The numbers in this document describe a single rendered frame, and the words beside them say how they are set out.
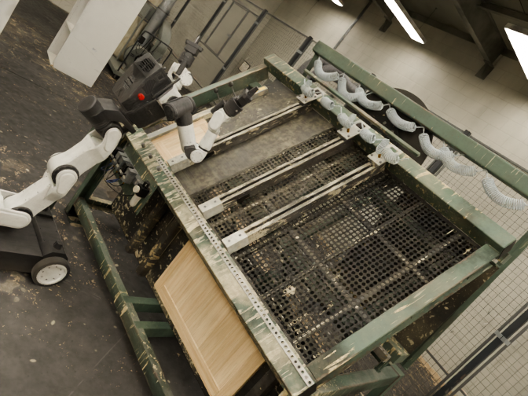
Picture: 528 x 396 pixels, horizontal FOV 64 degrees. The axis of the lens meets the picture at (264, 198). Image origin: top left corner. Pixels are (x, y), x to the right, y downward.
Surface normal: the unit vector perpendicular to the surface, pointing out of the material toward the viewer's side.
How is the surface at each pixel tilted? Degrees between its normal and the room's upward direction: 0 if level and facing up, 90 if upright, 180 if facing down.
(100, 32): 90
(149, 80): 90
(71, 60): 90
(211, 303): 90
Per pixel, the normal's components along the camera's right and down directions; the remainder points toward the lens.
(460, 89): -0.66, -0.33
